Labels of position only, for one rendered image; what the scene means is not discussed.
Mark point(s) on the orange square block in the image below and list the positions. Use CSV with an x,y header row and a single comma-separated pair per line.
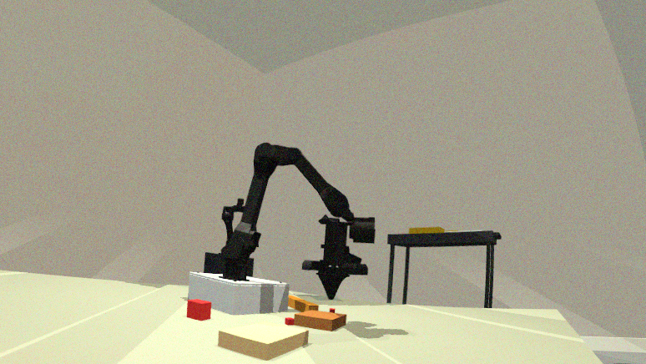
x,y
320,320

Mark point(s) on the orange rectangular board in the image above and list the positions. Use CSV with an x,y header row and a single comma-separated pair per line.
x,y
301,305

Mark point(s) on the tan block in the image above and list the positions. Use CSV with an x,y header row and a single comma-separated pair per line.
x,y
263,340

